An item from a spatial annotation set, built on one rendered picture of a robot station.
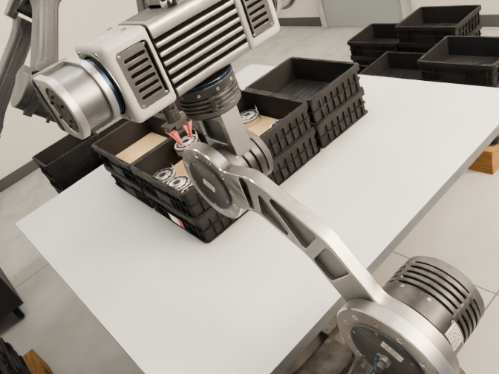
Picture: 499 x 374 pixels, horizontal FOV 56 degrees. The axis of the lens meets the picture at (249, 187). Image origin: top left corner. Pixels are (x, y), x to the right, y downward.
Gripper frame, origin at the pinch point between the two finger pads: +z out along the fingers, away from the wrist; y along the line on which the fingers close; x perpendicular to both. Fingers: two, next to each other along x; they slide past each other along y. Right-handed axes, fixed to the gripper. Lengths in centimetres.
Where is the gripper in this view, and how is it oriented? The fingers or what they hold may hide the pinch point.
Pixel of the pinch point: (185, 139)
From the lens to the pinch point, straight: 182.4
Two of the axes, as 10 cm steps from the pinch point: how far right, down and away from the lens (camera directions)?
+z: 3.7, 7.8, 5.1
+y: -7.0, 5.9, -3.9
